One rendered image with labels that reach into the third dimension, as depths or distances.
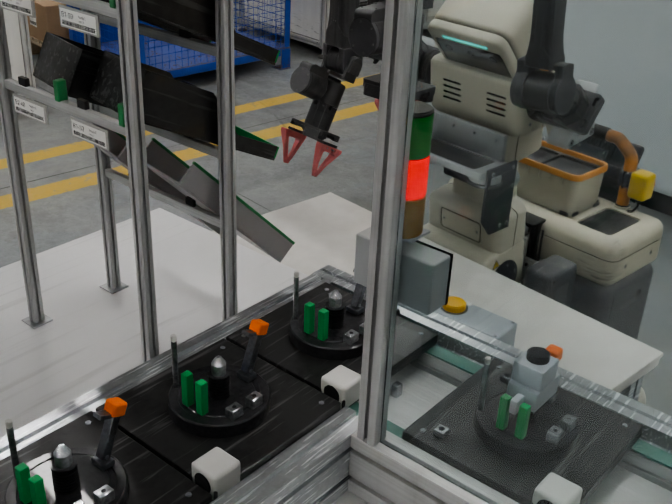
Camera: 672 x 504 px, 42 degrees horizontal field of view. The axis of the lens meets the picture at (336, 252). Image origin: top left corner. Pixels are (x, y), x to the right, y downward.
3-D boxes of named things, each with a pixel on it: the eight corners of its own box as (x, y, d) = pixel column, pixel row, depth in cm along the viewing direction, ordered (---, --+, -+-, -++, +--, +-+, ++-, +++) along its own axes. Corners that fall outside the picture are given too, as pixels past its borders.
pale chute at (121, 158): (185, 212, 171) (198, 193, 171) (222, 236, 162) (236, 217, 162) (81, 135, 150) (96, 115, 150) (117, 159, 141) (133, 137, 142)
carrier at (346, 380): (325, 291, 153) (327, 227, 147) (438, 343, 140) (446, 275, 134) (225, 347, 136) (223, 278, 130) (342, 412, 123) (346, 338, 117)
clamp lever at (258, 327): (246, 367, 124) (260, 318, 122) (256, 373, 123) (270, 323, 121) (228, 370, 121) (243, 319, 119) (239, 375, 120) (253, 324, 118)
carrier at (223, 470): (223, 348, 136) (221, 278, 130) (341, 414, 123) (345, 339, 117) (95, 420, 119) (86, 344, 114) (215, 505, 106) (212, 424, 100)
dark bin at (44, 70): (173, 117, 160) (186, 79, 159) (212, 138, 152) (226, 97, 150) (32, 75, 140) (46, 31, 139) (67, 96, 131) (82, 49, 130)
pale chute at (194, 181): (238, 236, 163) (252, 216, 163) (280, 263, 154) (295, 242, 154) (136, 159, 142) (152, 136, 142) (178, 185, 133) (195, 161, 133)
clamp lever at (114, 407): (104, 452, 107) (118, 395, 106) (114, 459, 106) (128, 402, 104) (80, 457, 104) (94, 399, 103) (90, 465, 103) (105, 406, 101)
